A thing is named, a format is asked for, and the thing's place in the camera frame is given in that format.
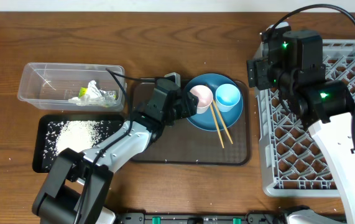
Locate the light blue cup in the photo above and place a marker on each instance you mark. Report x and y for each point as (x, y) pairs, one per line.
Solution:
(227, 97)

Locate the wooden chopstick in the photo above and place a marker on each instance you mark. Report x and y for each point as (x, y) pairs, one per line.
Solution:
(216, 125)
(219, 117)

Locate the green snack wrapper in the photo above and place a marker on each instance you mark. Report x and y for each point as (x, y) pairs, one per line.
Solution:
(82, 92)

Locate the dark blue plate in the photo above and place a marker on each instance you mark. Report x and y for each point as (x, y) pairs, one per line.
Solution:
(205, 121)

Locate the pink cup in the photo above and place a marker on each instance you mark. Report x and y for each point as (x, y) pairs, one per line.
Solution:
(205, 97)

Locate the white napkin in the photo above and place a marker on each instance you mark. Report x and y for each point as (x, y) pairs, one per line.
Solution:
(95, 97)

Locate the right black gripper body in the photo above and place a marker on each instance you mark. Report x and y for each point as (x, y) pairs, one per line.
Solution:
(268, 78)

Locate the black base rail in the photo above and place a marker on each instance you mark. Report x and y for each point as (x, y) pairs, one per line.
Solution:
(251, 218)

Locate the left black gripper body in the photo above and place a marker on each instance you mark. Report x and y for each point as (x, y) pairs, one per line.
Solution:
(183, 108)

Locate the black plastic tray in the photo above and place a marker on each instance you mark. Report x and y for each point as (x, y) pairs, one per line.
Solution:
(44, 121)

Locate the spilled white rice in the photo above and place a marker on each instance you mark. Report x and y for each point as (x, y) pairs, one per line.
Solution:
(76, 135)

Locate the clear plastic bin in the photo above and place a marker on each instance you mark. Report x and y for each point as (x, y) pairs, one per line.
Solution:
(49, 86)

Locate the brown serving tray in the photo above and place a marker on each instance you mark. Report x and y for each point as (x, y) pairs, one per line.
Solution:
(183, 143)

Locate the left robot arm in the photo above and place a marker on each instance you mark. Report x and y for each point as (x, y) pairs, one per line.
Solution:
(76, 187)

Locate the grey dishwasher rack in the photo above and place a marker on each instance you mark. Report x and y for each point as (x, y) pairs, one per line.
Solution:
(291, 163)

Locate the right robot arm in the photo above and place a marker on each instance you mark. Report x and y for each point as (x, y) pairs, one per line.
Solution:
(332, 126)

